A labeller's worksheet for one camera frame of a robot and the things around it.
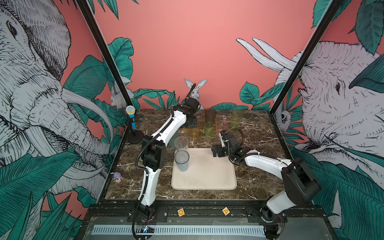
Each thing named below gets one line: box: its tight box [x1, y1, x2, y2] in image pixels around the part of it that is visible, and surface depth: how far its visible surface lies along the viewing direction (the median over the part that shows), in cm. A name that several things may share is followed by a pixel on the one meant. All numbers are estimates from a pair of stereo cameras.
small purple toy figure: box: [110, 171, 124, 183], surface depth 85 cm
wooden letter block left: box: [177, 208, 185, 217], surface depth 76 cm
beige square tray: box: [171, 148, 237, 191], surface depth 88 cm
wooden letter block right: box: [222, 206, 231, 216], surface depth 76 cm
